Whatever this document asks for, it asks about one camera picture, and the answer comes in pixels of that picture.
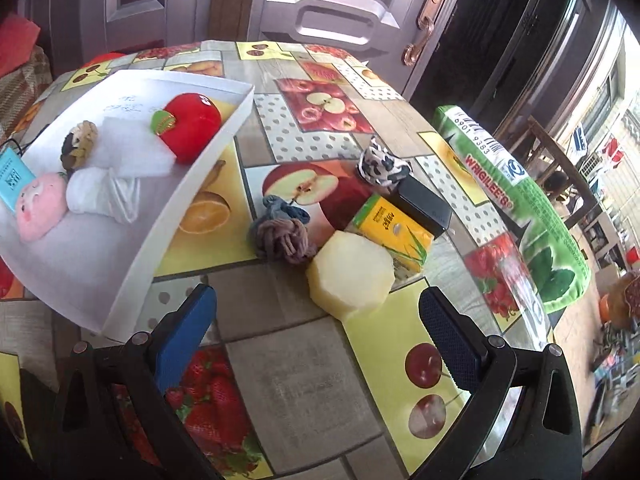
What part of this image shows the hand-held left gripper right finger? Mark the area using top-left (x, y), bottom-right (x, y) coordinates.
top-left (412, 287), bottom-right (584, 480)

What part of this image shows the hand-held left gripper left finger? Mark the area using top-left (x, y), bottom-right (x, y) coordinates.
top-left (50, 282), bottom-right (218, 480)

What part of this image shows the white tray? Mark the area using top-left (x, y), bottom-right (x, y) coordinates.
top-left (0, 70), bottom-right (256, 341)

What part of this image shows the pale yellow sponge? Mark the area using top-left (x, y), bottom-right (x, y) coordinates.
top-left (306, 230), bottom-right (396, 318)

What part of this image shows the white sock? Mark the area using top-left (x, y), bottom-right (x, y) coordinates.
top-left (65, 167), bottom-right (141, 223)

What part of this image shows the white foam block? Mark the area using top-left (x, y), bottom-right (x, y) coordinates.
top-left (90, 116), bottom-right (181, 181)

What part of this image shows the pink plush toy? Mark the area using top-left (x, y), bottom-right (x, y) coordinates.
top-left (15, 172), bottom-right (68, 243)

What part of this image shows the red plush apple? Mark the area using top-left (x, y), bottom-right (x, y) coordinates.
top-left (151, 92), bottom-right (222, 165)

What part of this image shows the brown knotted scrunchie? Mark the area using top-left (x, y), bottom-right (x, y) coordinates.
top-left (60, 120), bottom-right (98, 171)

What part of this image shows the fruit print tablecloth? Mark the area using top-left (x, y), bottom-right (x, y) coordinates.
top-left (0, 40), bottom-right (556, 480)

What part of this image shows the yellow carton box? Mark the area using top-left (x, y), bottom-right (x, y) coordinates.
top-left (345, 195), bottom-right (435, 281)

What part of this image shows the purple knotted scrunchie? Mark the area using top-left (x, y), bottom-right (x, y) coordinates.
top-left (248, 195), bottom-right (318, 266)

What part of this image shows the green printed pillow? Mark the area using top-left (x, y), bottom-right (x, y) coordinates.
top-left (432, 105), bottom-right (592, 316)

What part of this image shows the black box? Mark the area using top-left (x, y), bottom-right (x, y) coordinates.
top-left (387, 176), bottom-right (453, 241)

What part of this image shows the spotted scrunchie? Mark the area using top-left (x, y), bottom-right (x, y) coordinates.
top-left (357, 136), bottom-right (413, 192)

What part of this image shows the wooden chair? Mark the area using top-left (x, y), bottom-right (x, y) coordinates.
top-left (492, 115), bottom-right (601, 231)

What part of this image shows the blue card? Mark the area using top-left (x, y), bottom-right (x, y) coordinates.
top-left (0, 147), bottom-right (36, 213)

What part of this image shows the brown plaid cloth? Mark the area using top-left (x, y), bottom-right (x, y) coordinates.
top-left (0, 45), bottom-right (53, 131)

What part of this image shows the red cushion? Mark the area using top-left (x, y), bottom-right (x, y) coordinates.
top-left (0, 12), bottom-right (43, 78)

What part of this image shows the grey panelled door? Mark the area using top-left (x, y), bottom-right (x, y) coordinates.
top-left (250, 0), bottom-right (481, 101)

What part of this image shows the copper door handle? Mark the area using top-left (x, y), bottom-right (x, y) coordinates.
top-left (402, 0), bottom-right (455, 67)

